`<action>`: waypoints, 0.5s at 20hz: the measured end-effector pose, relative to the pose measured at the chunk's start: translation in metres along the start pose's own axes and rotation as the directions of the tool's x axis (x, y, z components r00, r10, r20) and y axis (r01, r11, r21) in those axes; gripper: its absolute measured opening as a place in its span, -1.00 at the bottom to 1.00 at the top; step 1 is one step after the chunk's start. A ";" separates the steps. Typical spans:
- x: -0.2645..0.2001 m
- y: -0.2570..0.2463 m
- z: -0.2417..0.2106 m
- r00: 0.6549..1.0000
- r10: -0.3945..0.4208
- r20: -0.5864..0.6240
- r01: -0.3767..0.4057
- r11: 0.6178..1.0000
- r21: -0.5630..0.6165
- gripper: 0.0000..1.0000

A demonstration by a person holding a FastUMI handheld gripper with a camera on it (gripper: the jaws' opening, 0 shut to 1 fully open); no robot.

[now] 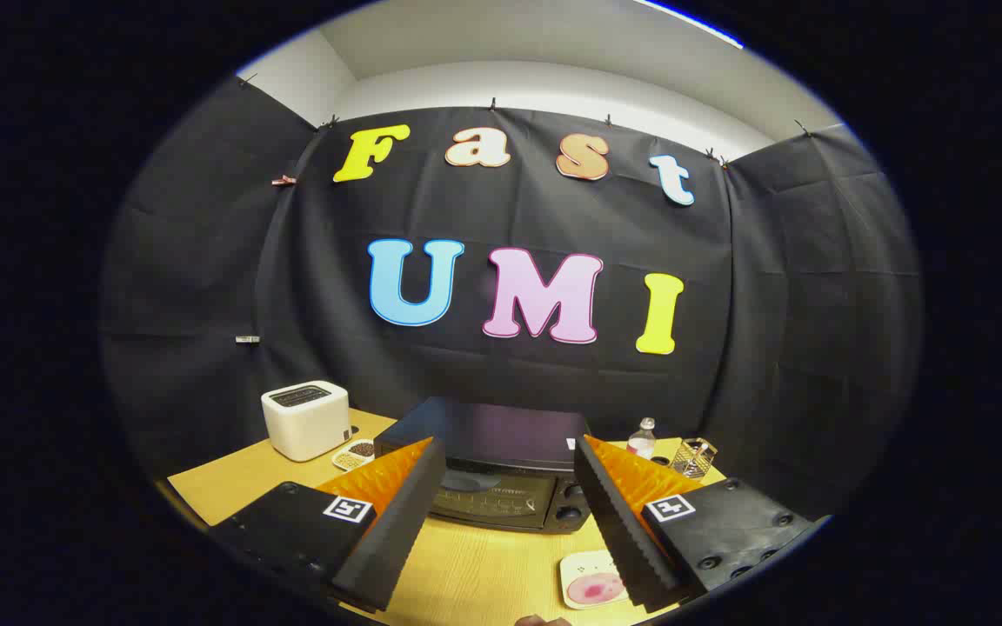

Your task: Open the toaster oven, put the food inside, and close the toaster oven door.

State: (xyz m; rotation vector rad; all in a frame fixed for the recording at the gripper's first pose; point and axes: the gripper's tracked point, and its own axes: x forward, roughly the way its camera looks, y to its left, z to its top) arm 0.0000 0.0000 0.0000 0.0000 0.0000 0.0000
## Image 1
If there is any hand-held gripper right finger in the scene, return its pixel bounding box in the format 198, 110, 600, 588
572, 433, 815, 614

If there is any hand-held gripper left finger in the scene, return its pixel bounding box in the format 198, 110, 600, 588
210, 437, 448, 614

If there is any square cream plate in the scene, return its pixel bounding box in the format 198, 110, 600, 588
559, 549, 632, 610

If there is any pink round ham slice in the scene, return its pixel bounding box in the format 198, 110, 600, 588
567, 574, 628, 605

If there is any black toaster oven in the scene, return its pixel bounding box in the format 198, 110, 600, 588
373, 397, 593, 533

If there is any white bread toaster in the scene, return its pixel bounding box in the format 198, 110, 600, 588
261, 381, 351, 463

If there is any clear plastic bottle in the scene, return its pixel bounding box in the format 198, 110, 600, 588
626, 417, 658, 460

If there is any small divided snack dish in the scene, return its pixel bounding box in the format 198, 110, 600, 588
331, 438, 377, 472

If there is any metal wire holder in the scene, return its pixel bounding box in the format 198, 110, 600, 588
671, 437, 718, 480

